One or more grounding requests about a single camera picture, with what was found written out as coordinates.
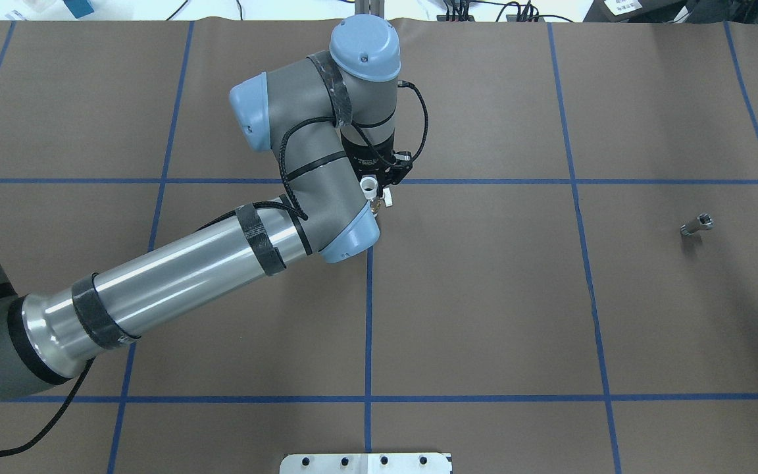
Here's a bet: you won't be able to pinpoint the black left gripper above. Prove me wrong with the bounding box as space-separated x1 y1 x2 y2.
341 126 413 187

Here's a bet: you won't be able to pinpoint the white brass PPR valve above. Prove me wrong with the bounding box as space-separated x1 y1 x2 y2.
360 175 393 216

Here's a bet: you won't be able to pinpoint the chrome elbow pipe fitting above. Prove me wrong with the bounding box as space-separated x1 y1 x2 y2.
680 213 714 237

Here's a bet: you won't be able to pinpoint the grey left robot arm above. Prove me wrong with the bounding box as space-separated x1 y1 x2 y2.
0 13 415 401

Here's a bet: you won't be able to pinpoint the brown paper table mat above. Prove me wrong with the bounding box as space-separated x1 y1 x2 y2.
0 18 758 473

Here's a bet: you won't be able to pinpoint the black device with label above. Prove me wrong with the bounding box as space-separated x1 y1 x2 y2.
582 1 758 24

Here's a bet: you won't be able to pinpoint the blue box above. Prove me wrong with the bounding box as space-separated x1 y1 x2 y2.
63 0 95 19

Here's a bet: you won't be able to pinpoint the aluminium camera post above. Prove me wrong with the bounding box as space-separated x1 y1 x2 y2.
353 0 387 18

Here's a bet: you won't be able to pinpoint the black cables on back desk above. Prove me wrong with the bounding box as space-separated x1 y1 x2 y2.
436 0 574 23

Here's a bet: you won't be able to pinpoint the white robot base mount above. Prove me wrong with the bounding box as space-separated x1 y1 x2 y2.
279 452 453 473

